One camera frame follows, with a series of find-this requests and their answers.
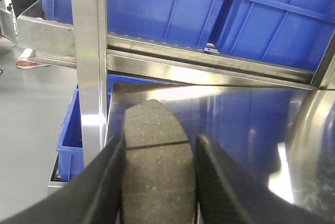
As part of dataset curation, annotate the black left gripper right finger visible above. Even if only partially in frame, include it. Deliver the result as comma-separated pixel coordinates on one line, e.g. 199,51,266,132
195,133,331,223

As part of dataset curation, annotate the right blue plastic crate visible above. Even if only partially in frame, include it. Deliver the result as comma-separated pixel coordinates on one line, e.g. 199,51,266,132
210,0,334,71

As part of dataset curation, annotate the stainless steel rack frame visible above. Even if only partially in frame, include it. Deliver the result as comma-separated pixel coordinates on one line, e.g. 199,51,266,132
18,0,334,165

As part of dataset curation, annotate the grey brake pad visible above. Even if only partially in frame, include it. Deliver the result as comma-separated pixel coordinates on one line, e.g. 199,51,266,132
122,99,196,223

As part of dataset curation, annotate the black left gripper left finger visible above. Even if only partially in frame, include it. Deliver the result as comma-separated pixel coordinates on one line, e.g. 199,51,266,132
0,135,126,224

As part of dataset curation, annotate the blue plastic crate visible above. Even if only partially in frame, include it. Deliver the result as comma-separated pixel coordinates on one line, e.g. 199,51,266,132
41,0,233,49
210,0,334,71

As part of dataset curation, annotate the low blue plastic bin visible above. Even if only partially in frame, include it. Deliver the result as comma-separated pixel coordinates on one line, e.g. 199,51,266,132
56,89,84,182

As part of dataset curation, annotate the left blue plastic crate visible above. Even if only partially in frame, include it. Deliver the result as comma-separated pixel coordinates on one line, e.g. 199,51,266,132
41,0,233,49

